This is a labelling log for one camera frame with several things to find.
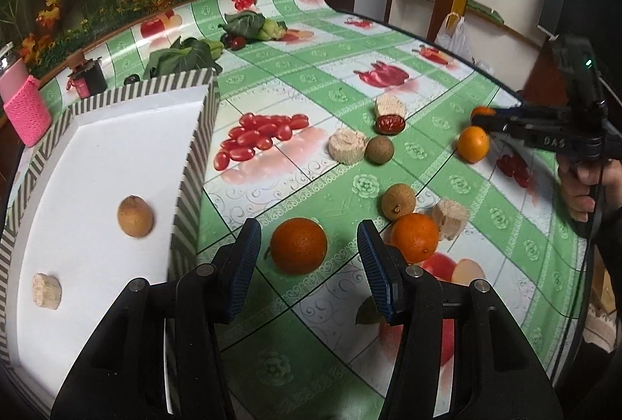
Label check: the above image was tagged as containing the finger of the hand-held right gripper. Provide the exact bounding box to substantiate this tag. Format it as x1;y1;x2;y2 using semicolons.
502;122;567;154
471;106;573;130

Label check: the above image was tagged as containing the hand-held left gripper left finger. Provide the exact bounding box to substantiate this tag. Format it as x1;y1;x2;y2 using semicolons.
51;219;262;420

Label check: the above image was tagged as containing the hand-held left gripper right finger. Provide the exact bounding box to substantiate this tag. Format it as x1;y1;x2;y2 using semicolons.
357;219;563;420

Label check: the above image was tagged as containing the brown kiwi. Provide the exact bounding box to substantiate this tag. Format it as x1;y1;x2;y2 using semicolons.
364;135;395;165
381;183;417;221

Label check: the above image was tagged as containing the beige cake piece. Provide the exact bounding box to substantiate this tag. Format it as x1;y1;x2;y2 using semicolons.
375;95;408;117
432;199;470;241
328;129;369;165
31;273;63;310

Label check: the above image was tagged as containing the brown longan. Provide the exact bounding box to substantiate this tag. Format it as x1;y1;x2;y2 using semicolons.
117;195;155;238

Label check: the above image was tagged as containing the red date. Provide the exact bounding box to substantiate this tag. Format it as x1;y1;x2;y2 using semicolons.
375;114;407;137

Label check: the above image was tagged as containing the striped cardboard box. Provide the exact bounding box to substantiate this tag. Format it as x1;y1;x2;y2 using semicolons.
0;69;220;416

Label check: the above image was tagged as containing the person's right hand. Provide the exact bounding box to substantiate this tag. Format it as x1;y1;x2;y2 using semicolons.
558;156;602;223

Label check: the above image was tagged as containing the white plastic bag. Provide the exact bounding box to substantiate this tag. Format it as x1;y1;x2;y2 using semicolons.
434;12;472;61

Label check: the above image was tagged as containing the green item on shelf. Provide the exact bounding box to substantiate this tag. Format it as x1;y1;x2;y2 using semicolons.
467;0;503;23

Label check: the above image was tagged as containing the green fruit-print tablecloth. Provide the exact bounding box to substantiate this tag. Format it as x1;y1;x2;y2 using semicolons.
10;0;591;420

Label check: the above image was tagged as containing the bok choy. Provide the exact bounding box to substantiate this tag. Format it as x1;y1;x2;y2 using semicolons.
143;37;224;79

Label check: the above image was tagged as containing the corn cob with leaves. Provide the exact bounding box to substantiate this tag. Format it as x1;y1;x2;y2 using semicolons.
218;10;288;42

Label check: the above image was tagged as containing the black jar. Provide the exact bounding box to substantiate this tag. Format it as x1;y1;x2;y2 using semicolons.
67;57;108;99

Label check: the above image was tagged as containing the pink bottle with knit sleeve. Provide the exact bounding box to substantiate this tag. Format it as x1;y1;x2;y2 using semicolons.
0;43;52;147

